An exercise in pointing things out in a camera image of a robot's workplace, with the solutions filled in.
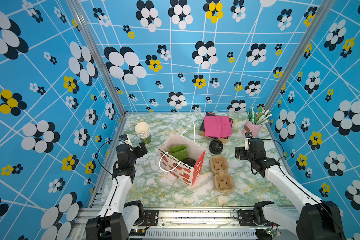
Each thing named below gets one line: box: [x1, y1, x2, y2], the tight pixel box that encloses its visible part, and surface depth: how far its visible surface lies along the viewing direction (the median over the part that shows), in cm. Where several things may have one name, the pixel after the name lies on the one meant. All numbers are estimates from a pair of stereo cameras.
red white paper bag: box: [158, 133, 206, 187], surface depth 75 cm
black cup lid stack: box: [209, 139, 224, 155], surface depth 97 cm
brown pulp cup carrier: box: [209, 155, 235, 194], surface depth 85 cm
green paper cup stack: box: [135, 122, 151, 145], surface depth 94 cm
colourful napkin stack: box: [198, 112, 234, 144], surface depth 108 cm
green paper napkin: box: [169, 145, 189, 161], surface depth 75 cm
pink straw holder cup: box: [241, 119, 263, 138], surface depth 98 cm
